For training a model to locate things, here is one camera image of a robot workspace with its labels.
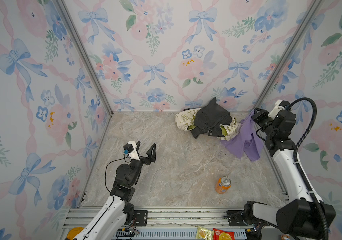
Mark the right corner aluminium post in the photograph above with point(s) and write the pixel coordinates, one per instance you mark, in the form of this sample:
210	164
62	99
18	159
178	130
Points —
299	33

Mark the purple t-shirt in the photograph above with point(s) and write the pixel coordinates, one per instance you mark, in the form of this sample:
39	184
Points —
246	141

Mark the cream green printed cloth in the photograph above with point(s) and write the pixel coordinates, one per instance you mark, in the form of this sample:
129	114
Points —
185	121

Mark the yellow round lid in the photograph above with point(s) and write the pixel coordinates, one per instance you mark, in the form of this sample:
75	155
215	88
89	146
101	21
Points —
73	233

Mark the corner aluminium post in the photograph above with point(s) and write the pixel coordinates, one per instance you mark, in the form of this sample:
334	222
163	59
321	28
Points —
299	33
73	32

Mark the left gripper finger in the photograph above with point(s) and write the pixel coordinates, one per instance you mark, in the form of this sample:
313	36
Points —
151	154
138	146

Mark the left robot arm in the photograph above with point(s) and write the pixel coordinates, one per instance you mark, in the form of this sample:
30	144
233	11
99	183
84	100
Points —
117	211

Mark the orange soda can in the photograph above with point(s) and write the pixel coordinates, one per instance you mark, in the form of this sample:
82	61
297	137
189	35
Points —
223	184

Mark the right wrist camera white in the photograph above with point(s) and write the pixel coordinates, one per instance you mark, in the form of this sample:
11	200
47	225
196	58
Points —
280	105

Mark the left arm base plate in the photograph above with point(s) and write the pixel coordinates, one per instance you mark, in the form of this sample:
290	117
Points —
136	218

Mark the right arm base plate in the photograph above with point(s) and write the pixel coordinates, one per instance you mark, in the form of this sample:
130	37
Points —
237	218

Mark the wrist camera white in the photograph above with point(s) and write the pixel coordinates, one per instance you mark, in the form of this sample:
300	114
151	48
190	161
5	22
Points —
130	151
280	105

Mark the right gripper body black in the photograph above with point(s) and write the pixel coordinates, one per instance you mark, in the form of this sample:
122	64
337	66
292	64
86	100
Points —
262	120

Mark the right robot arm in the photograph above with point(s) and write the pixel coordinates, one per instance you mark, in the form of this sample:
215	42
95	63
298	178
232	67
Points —
305	215

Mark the dark grey jeans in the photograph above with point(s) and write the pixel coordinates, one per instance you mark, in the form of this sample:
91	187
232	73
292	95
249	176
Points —
209	119

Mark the red snack packet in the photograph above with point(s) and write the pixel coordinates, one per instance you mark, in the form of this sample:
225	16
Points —
223	235

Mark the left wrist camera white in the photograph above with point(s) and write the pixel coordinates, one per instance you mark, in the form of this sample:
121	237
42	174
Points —
130	151

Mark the left corner aluminium post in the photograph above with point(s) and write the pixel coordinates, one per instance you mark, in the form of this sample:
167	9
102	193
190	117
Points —
73	32

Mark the aluminium mounting rail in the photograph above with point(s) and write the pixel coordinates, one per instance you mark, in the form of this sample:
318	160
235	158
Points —
168	223

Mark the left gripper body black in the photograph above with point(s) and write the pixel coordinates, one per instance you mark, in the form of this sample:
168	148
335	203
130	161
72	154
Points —
134	166

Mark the yellow-green snack packet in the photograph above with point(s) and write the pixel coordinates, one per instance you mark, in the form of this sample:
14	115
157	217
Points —
204	234

